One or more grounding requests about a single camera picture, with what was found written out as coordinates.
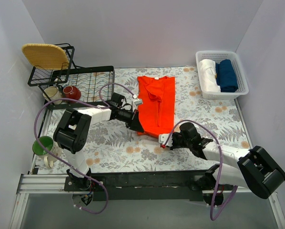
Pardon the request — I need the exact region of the orange t shirt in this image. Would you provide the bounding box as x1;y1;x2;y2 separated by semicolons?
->
137;76;176;138

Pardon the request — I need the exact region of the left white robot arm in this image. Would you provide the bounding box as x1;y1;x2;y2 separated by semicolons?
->
53;93;144;191

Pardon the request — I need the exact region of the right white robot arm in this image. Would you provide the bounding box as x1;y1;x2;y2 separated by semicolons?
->
159;122;285;199

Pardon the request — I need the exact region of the red mug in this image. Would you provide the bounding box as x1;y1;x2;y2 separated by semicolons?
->
63;85;81;100

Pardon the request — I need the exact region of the white plastic basket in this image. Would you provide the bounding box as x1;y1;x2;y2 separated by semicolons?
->
195;50;249;100

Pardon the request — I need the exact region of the cream mug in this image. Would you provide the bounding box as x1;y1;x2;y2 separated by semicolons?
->
42;86;62;104

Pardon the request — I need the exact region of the rolled white t shirt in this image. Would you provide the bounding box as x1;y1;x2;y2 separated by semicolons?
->
199;59;221;93

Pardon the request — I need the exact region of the rolled blue t shirt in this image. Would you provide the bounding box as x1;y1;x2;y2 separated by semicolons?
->
215;59;238;93

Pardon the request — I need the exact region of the green floral mug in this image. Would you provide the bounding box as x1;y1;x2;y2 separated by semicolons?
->
32;135;62;170

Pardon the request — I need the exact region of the woven yellow plate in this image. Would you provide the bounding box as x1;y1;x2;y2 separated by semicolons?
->
21;43;69;70

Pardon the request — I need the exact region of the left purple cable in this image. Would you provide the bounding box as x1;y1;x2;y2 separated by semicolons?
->
34;83;137;215

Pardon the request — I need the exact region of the purple cable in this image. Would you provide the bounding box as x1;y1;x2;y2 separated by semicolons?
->
34;83;137;215
162;120;238;221

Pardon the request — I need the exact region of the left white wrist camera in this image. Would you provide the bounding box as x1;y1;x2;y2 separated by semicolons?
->
132;98;143;110

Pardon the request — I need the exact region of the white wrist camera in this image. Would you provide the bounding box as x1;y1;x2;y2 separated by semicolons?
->
158;134;173;147
132;98;143;110

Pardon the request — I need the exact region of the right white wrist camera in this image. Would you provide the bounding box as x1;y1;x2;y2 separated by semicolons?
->
158;134;173;147

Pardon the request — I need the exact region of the black wire dish rack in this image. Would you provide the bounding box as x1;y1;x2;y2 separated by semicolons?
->
27;43;115;110

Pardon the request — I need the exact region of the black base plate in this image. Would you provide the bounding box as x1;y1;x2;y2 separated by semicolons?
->
64;170;216;201

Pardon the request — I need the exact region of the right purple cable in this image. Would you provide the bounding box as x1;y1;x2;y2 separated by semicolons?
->
162;120;238;221

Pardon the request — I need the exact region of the aluminium frame rail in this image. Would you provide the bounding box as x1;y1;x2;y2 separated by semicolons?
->
9;173;285;229

